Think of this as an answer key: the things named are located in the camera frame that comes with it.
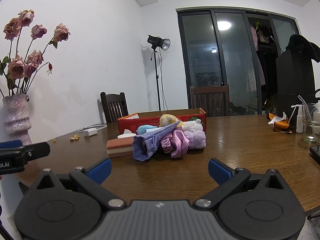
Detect brown layered sponge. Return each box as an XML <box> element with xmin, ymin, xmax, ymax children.
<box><xmin>106</xmin><ymin>137</ymin><xmax>133</xmax><ymax>158</ymax></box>

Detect lavender fluffy towel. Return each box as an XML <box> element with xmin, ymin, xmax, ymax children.
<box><xmin>182</xmin><ymin>119</ymin><xmax>206</xmax><ymax>150</ymax></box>

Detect white foam sponge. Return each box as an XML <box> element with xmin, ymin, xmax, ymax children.
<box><xmin>117</xmin><ymin>129</ymin><xmax>136</xmax><ymax>139</ymax></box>

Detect purple knitted cloth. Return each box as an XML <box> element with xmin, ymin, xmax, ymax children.
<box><xmin>132</xmin><ymin>121</ymin><xmax>180</xmax><ymax>161</ymax></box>

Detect pink satin pouch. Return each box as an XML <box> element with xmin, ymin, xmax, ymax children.
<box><xmin>161</xmin><ymin>128</ymin><xmax>189</xmax><ymax>159</ymax></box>

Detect light blue plush toy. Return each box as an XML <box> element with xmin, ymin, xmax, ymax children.
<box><xmin>136</xmin><ymin>125</ymin><xmax>159</xmax><ymax>135</ymax></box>

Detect yellow plush toy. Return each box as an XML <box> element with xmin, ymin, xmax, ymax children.
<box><xmin>159</xmin><ymin>114</ymin><xmax>180</xmax><ymax>127</ymax></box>

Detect pink glitter vase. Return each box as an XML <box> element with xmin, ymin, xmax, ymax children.
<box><xmin>2</xmin><ymin>93</ymin><xmax>32</xmax><ymax>145</ymax></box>

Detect small yellow candy pile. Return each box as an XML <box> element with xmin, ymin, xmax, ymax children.
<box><xmin>51</xmin><ymin>135</ymin><xmax>81</xmax><ymax>144</ymax></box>

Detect red cardboard box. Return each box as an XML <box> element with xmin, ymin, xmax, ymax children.
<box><xmin>118</xmin><ymin>108</ymin><xmax>207</xmax><ymax>133</ymax></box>

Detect dark wooden chair left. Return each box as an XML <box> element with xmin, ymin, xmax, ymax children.
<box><xmin>100</xmin><ymin>92</ymin><xmax>129</xmax><ymax>123</ymax></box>

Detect white paper sheet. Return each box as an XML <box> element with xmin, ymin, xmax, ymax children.
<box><xmin>266</xmin><ymin>112</ymin><xmax>289</xmax><ymax>125</ymax></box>

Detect dark wooden chair by door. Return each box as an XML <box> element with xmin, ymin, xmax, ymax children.
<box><xmin>190</xmin><ymin>84</ymin><xmax>230</xmax><ymax>117</ymax></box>

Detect dried pink roses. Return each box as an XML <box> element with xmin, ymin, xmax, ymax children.
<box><xmin>1</xmin><ymin>9</ymin><xmax>71</xmax><ymax>98</ymax></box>

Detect white spray bottle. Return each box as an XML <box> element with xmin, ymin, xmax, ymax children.
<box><xmin>291</xmin><ymin>105</ymin><xmax>303</xmax><ymax>133</ymax></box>

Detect glass jar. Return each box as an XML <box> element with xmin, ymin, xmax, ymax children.
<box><xmin>302</xmin><ymin>102</ymin><xmax>320</xmax><ymax>144</ymax></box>

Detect sliding glass door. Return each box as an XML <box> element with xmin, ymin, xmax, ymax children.
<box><xmin>177</xmin><ymin>8</ymin><xmax>299</xmax><ymax>115</ymax></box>

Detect black garment on stand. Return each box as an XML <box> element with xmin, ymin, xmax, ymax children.
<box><xmin>286</xmin><ymin>34</ymin><xmax>320</xmax><ymax>63</ymax></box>

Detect studio light on stand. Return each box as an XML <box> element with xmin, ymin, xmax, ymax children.
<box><xmin>147</xmin><ymin>35</ymin><xmax>171</xmax><ymax>111</ymax></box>

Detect white charger with cable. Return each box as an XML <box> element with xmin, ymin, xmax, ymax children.
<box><xmin>78</xmin><ymin>124</ymin><xmax>107</xmax><ymax>137</ymax></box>

